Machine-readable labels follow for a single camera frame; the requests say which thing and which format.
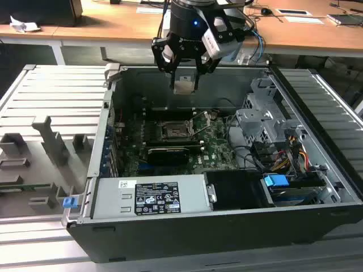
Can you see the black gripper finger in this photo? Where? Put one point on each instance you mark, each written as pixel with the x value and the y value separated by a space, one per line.
pixel 158 56
pixel 208 67

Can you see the silver topped CPU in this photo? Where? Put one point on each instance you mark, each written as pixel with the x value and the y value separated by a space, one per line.
pixel 184 87

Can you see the CPU socket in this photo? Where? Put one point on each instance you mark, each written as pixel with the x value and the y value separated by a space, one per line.
pixel 174 131

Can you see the white flat keyboard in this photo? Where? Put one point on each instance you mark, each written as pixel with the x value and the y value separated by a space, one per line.
pixel 150 10

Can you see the long wooden desk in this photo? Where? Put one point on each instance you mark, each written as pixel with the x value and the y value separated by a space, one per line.
pixel 113 22

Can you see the silver disk bay cage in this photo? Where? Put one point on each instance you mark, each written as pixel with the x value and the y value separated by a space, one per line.
pixel 249 119

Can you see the green motherboard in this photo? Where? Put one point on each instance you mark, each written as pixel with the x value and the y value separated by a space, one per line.
pixel 218 136

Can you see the black computer mouse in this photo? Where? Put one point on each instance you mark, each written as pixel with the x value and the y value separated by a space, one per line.
pixel 266 11

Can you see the graphics card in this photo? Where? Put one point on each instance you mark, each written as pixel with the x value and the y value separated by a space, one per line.
pixel 167 156

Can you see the white paper sheet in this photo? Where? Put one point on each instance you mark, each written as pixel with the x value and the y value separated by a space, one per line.
pixel 304 20

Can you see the blue board connector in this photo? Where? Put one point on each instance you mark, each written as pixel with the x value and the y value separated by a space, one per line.
pixel 146 167

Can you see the black computer box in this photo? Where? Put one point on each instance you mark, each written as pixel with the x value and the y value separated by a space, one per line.
pixel 37 11

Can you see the hard disk in blue carrier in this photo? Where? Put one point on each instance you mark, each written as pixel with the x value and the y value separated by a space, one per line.
pixel 275 180

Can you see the grey parts rack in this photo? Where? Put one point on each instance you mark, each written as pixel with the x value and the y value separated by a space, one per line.
pixel 54 147

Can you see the crumpled white paper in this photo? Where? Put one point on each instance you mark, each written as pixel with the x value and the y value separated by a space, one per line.
pixel 22 26

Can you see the grey notebook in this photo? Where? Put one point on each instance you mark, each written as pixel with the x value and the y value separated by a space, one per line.
pixel 344 19

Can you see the silver power supply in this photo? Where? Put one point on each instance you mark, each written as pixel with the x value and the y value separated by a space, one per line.
pixel 113 198

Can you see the black open PC case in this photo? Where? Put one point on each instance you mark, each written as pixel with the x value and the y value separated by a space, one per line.
pixel 198 235

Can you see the blue plastic latch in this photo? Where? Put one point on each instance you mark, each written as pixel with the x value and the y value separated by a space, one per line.
pixel 69 203

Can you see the green RAM stick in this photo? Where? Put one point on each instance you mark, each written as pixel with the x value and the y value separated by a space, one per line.
pixel 25 186

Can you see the silver camera on black bracket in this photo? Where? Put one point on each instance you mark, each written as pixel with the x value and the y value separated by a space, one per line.
pixel 211 42

